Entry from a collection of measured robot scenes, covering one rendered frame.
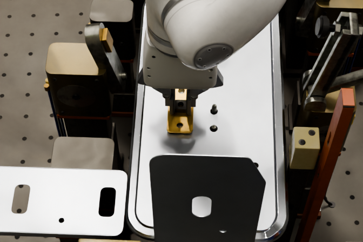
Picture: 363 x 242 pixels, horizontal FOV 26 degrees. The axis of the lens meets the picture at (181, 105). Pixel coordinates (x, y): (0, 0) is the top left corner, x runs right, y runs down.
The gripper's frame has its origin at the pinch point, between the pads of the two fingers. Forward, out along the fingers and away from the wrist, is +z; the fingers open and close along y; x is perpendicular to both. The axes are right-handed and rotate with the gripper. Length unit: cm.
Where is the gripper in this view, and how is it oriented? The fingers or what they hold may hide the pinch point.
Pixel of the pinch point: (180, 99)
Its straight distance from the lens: 114.1
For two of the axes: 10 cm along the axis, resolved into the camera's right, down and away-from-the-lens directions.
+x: -0.4, 8.4, -5.5
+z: 0.0, 5.5, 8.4
